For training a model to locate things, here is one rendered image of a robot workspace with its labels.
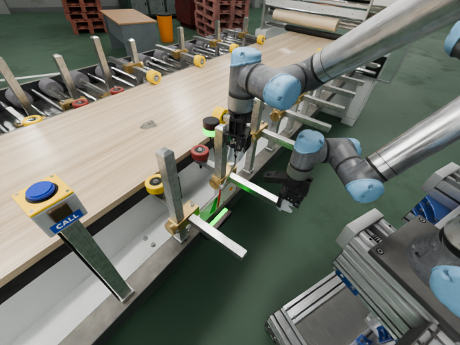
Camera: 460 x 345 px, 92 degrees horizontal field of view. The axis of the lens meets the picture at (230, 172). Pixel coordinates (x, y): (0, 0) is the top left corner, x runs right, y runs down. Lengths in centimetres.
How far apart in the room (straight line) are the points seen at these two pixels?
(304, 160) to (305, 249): 122
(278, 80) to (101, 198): 69
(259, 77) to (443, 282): 48
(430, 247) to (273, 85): 49
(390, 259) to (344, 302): 89
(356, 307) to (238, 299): 66
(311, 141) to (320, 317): 103
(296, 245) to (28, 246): 153
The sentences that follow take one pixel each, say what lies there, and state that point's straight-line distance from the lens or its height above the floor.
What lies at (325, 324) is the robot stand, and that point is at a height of 21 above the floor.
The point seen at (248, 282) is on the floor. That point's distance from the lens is 163.
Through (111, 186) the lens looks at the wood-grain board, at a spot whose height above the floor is 90.
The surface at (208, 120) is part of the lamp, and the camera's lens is 80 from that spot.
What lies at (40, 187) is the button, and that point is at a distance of 49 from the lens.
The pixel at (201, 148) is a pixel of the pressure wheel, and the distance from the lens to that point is 101.
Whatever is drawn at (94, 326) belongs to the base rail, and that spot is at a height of 70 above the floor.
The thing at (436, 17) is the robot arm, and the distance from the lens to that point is 52.
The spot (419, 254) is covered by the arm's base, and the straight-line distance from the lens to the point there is 70.
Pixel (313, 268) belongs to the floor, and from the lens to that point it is 178.
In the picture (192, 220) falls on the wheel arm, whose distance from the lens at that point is 84.
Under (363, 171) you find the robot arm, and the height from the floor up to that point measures 117.
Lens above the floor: 153
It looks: 44 degrees down
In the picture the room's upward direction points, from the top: 4 degrees clockwise
